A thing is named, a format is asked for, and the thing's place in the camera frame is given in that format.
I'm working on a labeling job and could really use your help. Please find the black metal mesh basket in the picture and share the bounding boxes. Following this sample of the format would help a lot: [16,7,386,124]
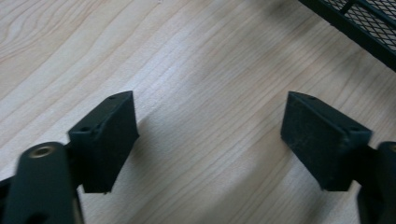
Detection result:
[298,0,396,73]

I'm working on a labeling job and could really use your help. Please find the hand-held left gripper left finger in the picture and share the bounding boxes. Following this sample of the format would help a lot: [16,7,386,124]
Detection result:
[67,90,140,194]

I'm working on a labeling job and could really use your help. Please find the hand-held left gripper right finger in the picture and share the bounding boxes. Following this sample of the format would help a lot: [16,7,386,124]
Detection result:
[280,91,374,192]

